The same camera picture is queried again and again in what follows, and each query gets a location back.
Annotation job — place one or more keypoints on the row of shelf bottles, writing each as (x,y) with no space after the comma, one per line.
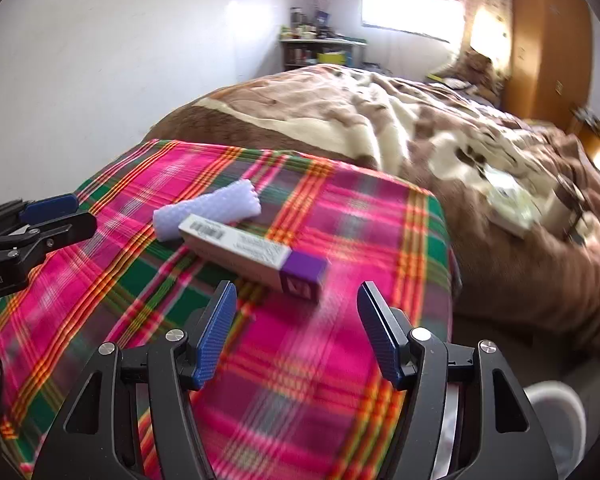
(305,27)

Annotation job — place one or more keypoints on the pink plaid cloth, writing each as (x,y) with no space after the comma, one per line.
(305,385)

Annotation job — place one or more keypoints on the small wall shelf unit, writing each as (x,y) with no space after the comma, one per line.
(325,55)

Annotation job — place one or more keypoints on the brown teddy bear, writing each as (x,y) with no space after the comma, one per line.
(480,72)

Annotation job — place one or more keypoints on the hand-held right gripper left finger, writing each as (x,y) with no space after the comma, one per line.
(215,330)

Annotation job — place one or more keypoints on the bright window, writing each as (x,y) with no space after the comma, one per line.
(410,10)

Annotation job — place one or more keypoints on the flat white box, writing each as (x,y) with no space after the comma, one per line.
(510,205)

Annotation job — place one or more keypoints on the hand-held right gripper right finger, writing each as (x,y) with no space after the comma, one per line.
(375,330)

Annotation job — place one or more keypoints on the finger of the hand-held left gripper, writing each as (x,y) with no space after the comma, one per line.
(50,207)
(65,232)

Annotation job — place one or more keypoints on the orange wooden wardrobe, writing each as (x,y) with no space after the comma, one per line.
(545,35)

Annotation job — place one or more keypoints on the white foam net sleeve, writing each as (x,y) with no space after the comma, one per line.
(215,205)

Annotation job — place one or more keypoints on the brown cream patterned blanket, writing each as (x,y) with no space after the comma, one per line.
(330,110)

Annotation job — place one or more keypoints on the long white purple box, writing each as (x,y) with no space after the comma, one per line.
(240,250)

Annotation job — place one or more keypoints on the white round trash bin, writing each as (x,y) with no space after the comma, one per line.
(555,420)

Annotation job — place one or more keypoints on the floral curtain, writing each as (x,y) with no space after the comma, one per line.
(485,10)

